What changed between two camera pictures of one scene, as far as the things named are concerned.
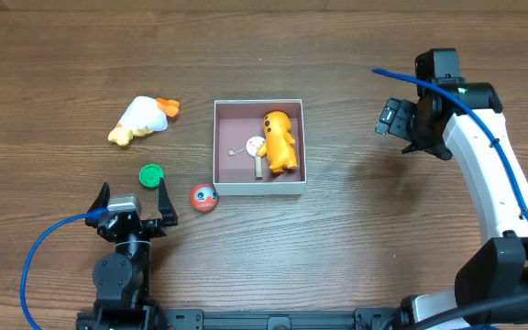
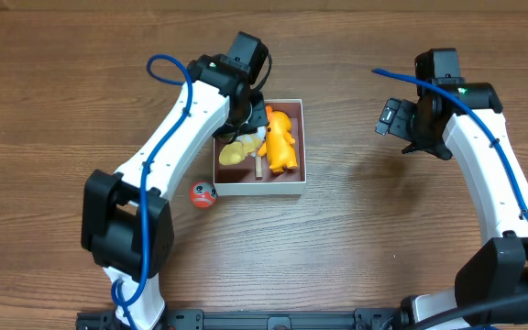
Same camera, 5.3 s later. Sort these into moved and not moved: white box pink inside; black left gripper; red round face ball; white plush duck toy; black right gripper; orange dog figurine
Moved: white plush duck toy; black left gripper
Not moved: orange dog figurine; black right gripper; red round face ball; white box pink inside
